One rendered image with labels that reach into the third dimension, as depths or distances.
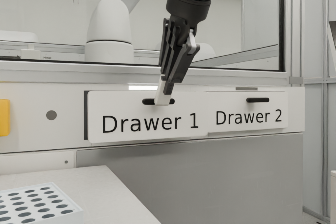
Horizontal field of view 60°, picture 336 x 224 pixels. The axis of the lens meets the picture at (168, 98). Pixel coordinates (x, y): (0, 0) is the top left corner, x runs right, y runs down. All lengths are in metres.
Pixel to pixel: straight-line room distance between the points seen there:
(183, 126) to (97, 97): 0.22
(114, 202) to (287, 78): 0.69
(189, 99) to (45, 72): 0.33
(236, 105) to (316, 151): 1.70
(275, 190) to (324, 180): 1.48
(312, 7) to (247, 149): 1.82
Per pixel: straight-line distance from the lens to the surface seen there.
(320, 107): 2.43
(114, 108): 0.64
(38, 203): 0.39
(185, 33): 0.51
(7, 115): 0.64
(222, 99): 0.81
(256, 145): 0.92
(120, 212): 0.43
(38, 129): 0.69
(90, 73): 0.70
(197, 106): 0.71
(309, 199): 2.62
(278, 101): 0.94
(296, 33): 1.03
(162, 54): 0.60
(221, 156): 0.85
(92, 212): 0.44
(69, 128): 0.69
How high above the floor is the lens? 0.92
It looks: 1 degrees down
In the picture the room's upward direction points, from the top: straight up
